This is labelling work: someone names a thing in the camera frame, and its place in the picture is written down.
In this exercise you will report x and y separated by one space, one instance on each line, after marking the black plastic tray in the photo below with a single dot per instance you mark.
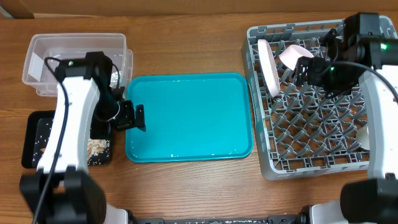
32 124

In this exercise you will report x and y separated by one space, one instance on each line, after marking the clear plastic bin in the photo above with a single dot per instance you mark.
73 45

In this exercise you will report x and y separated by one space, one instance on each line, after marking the rice and peanut scraps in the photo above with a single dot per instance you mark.
98 151

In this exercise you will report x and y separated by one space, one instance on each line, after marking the pink bowl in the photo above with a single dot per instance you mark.
290 56

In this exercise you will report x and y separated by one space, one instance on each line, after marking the teal serving tray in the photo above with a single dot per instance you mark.
191 118

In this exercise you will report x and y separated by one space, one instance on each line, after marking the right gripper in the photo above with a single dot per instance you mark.
313 70

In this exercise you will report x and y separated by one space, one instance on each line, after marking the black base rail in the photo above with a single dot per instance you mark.
301 218

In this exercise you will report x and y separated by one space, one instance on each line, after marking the clear plastic film scrap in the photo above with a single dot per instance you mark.
115 79

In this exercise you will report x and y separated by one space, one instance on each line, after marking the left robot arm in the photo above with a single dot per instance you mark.
61 190

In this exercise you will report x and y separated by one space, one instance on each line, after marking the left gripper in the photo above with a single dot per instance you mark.
128 120

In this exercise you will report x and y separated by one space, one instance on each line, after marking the grey dishwasher rack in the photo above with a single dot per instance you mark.
299 132

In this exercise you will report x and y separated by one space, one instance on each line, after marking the pink plate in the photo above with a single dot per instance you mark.
268 67

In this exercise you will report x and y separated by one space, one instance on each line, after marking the white paper cup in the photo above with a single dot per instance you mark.
362 137

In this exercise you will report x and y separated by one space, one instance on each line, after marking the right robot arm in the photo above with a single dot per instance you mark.
368 59

